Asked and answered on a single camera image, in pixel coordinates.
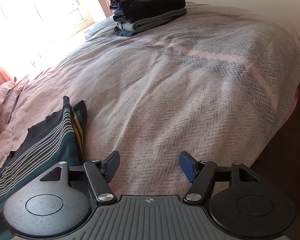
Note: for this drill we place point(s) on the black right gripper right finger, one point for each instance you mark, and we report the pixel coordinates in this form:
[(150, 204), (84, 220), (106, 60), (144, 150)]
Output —
[(201, 176)]

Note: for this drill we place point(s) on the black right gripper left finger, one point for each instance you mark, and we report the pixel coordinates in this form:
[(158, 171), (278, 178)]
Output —
[(99, 174)]

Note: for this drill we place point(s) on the teal navy striped sweater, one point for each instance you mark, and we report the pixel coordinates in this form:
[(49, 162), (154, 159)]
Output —
[(60, 137)]

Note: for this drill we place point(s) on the pink grey bed cover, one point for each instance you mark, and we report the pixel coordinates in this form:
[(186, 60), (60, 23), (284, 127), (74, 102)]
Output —
[(217, 82)]

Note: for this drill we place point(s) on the pink pillow upper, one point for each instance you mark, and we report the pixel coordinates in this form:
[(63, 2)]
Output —
[(6, 104)]

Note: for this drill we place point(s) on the navy blue folded garment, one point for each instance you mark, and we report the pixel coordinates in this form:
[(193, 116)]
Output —
[(124, 33)]

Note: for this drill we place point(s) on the grey folded garment bottom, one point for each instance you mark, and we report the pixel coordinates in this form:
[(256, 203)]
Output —
[(149, 23)]

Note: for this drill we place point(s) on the white framed window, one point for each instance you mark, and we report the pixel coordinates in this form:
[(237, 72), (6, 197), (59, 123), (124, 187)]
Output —
[(37, 34)]

